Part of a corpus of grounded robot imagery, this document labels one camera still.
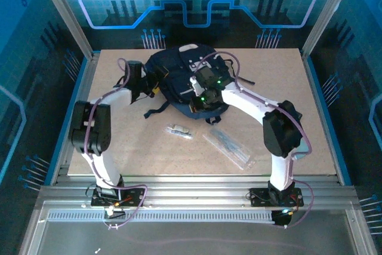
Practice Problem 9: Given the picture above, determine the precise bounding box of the aluminium frame post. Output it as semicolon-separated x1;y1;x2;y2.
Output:
33;0;97;60
300;0;361;59

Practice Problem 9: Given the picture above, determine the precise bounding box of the long clear pencil case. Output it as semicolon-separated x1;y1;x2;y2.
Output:
202;126;257;172

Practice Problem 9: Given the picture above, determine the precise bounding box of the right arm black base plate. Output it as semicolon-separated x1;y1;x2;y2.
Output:
249;188;304;208

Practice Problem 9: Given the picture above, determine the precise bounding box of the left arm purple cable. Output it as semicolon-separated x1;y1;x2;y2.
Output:
83;57;149;231

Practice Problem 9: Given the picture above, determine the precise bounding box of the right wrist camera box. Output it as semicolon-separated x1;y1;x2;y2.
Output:
190;75;207;96

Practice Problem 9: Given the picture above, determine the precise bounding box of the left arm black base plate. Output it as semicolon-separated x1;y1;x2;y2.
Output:
90;188;144;208

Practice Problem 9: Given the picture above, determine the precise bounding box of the black controller box with LED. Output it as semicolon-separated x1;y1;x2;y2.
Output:
270;209;292;228

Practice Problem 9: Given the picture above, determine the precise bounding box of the right aluminium side rail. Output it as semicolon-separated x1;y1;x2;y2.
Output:
300;50;352;186

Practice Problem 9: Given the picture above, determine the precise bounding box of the navy blue backpack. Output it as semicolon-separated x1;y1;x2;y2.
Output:
143;43;255;126

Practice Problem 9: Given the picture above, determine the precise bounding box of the aluminium side rail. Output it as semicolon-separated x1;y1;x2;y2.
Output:
300;50;352;186
49;51;101;186

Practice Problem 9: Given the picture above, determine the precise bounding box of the left aluminium side rail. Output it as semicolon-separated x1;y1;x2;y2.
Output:
49;51;101;186

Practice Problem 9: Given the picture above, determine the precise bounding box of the right aluminium frame post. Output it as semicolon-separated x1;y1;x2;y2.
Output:
300;0;361;59

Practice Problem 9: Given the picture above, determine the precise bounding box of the small clear supplies bag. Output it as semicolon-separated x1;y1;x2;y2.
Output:
165;122;194;141

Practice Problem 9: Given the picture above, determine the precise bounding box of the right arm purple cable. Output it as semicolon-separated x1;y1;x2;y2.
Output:
192;51;314;229

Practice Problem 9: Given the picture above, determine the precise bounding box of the slotted grey cable duct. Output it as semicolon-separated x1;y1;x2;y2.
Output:
47;210;277;223

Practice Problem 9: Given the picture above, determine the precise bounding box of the left aluminium frame post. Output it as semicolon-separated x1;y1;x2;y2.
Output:
33;0;97;60

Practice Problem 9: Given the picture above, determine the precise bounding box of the wide aluminium frame rail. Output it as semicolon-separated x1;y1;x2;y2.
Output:
38;174;359;211

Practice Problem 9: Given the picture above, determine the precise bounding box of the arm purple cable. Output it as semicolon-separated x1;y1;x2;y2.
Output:
83;57;149;231
192;51;314;229

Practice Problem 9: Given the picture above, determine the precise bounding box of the small white connector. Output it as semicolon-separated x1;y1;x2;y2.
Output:
103;206;127;219

